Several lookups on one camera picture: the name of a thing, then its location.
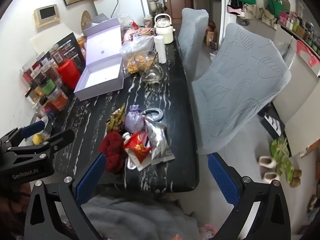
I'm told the group of spice jars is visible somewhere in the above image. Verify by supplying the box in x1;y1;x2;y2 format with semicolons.
21;44;69;112

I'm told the grey cable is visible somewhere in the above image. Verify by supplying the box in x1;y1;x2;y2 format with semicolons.
142;108;164;123

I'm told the silver foil packet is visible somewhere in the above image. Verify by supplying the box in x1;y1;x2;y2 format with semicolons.
145;120;175;165

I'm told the white tube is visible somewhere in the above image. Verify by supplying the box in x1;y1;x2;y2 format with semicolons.
154;35;167;64

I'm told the black power cord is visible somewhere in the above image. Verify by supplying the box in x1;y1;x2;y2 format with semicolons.
111;0;120;18

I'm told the black white striped mat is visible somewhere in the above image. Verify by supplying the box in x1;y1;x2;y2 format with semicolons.
259;112;285;137

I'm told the white cabinet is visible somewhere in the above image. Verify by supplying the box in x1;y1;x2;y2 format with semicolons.
272;34;320;157

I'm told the black printed package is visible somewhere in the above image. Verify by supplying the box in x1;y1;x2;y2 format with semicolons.
51;32;87;68

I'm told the grey fleece clothing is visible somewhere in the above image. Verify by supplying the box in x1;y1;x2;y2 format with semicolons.
82;195;200;240

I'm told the wall intercom panel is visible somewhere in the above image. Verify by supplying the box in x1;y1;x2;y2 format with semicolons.
34;4;62;28

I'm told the clear plastic bag with bowl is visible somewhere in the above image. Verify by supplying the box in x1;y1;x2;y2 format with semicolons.
119;36;154;60

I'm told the brown slipper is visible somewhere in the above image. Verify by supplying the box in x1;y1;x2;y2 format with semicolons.
290;170;302;188

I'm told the gold snack packet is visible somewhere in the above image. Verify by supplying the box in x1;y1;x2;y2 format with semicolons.
106;103;126;133

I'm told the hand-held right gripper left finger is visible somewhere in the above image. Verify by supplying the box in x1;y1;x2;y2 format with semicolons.
24;152;108;240

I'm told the cardboard box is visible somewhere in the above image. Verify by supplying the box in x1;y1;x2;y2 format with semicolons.
205;30;218;47

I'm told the purple instant noodle cup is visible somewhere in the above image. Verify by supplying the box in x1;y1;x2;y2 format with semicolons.
135;27;155;37

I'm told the woven trivet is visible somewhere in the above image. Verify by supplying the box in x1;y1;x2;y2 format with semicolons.
80;10;93;30

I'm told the pink panda cup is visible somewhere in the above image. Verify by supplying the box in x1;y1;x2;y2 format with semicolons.
124;29;137;43

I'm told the glass pitcher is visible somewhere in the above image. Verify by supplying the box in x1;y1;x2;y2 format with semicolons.
139;64;164;84

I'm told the red candy packet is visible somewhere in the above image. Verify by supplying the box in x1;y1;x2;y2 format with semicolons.
124;132;152;162

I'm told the glass cup with stick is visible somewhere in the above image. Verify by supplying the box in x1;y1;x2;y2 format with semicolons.
134;51;159;72

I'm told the white fridge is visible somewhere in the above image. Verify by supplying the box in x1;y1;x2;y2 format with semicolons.
94;0;153;28

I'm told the white fuzzy slipper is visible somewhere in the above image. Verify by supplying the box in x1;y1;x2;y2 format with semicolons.
262;172;280;185
259;156;277;169

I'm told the grey pouch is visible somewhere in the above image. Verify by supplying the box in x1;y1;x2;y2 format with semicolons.
94;13;110;24

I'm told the wrapped waffle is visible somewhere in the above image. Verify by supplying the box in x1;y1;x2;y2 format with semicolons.
126;55;140;74

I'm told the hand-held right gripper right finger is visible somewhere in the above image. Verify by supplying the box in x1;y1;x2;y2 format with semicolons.
207;152;298;240

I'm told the red plastic canister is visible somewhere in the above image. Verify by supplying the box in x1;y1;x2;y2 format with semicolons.
57;59;81;90

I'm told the green slipper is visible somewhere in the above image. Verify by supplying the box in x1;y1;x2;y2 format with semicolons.
269;138;290;162
280;155;294;183

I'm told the cream kettle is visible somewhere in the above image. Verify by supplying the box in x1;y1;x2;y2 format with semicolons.
154;14;176;44

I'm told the white plastic board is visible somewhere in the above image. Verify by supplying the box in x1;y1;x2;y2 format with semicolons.
30;34;65;55

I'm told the purple sachet bag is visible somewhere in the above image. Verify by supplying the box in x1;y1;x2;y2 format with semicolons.
124;104;146;133

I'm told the red knitted cloth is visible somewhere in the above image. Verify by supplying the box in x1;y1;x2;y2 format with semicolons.
99;131;127;174

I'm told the grey covered chair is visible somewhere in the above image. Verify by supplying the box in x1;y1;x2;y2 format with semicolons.
177;8;209;82
191;23;292;155

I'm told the pink rose cone packet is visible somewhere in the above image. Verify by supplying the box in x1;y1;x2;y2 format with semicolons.
122;132;153;172

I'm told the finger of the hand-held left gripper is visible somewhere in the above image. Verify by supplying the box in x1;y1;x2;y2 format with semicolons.
0;121;48;147
7;129;75;157

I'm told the lavender gift box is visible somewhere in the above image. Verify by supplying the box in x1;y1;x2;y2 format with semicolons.
74;17;125;101

